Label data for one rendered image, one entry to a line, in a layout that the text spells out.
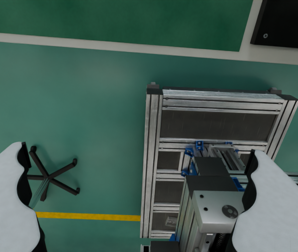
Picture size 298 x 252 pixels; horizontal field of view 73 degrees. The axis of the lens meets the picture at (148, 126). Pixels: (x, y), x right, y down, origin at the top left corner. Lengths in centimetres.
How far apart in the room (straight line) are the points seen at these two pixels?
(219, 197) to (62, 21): 54
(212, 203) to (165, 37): 40
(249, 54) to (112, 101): 98
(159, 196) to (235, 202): 108
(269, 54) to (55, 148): 146
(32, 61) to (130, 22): 101
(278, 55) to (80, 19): 47
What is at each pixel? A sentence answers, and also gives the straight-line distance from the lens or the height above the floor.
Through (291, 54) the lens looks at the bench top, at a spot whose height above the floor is 75.
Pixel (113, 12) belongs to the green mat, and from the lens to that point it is 51.
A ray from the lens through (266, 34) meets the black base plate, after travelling 56.
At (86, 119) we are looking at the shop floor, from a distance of 147.
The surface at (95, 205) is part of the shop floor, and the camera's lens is 200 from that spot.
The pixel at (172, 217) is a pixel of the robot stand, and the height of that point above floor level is 21.
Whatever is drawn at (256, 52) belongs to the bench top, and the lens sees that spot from 58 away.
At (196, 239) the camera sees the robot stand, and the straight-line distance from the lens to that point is 54.
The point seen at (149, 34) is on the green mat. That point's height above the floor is 75.
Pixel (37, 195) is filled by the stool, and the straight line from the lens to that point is 167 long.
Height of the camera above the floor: 126
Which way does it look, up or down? 61 degrees down
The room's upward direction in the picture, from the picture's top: 178 degrees clockwise
